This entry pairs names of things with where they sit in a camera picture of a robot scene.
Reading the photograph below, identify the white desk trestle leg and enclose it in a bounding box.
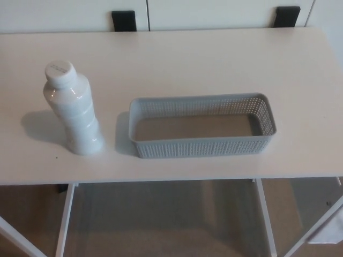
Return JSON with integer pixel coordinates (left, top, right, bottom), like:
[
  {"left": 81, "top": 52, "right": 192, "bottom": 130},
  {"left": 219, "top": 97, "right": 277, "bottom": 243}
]
[
  {"left": 54, "top": 183, "right": 79, "bottom": 257},
  {"left": 251, "top": 178, "right": 279, "bottom": 257}
]

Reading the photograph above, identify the black cabinet handle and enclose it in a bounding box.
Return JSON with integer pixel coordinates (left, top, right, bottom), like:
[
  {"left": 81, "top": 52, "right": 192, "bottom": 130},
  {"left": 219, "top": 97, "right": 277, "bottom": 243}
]
[
  {"left": 273, "top": 6, "right": 300, "bottom": 28},
  {"left": 111, "top": 10, "right": 138, "bottom": 33}
]

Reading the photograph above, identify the white plastic bottle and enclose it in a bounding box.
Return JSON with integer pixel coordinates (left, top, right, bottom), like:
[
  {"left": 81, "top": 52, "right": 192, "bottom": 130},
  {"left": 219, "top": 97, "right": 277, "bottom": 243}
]
[{"left": 43, "top": 61, "right": 106, "bottom": 156}]

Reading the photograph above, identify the grey perforated plastic basket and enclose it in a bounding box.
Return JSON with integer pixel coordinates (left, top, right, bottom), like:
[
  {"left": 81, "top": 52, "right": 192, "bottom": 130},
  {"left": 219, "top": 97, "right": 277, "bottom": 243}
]
[{"left": 129, "top": 92, "right": 279, "bottom": 160}]

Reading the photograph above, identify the white slanted frame bar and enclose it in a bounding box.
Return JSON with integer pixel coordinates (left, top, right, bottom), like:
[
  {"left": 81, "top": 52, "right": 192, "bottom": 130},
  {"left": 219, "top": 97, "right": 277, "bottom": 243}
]
[
  {"left": 0, "top": 214, "right": 36, "bottom": 257},
  {"left": 283, "top": 196, "right": 343, "bottom": 257}
]

